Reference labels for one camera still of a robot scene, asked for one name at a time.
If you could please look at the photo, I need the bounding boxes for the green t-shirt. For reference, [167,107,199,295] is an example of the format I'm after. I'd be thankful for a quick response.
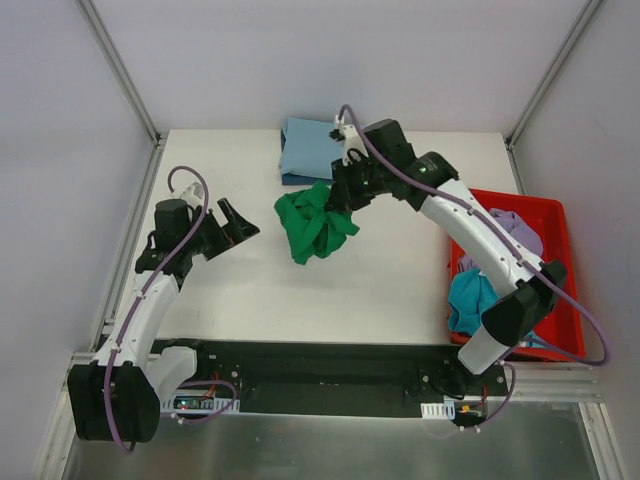
[274,182,360,265]

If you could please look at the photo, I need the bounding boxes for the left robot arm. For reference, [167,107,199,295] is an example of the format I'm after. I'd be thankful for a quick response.
[67,194,260,444]

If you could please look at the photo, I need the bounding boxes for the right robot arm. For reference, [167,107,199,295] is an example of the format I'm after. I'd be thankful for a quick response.
[325,117,568,395]

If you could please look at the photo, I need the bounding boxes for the light blue folded t-shirt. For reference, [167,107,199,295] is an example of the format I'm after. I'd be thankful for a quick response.
[279,117,342,182]

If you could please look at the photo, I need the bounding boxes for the teal crumpled t-shirt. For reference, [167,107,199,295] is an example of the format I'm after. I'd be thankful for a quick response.
[448,268,500,336]

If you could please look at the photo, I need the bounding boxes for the lavender crumpled t-shirt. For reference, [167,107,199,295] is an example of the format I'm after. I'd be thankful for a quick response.
[489,208,544,256]

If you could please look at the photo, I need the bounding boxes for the red plastic bin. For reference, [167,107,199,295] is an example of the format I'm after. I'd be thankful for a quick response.
[472,189,586,358]

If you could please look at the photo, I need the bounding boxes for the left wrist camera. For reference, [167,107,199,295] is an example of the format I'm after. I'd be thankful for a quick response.
[172,182,205,208]

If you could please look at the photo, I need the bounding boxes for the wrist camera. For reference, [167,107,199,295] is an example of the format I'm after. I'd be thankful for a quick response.
[329,123,366,166]
[172,182,205,208]

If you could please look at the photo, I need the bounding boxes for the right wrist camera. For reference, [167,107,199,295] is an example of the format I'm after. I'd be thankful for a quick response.
[329,123,366,166]

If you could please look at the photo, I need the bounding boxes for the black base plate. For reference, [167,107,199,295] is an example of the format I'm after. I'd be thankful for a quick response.
[151,338,508,418]

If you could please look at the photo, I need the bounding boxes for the left aluminium frame post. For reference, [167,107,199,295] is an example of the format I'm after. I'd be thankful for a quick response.
[75,0,162,147]

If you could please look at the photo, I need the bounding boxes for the aluminium frame post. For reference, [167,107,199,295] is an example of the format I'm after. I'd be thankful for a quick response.
[75,0,162,147]
[505,0,605,151]

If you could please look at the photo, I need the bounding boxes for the right aluminium frame post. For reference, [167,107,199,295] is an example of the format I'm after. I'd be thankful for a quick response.
[505,0,605,151]

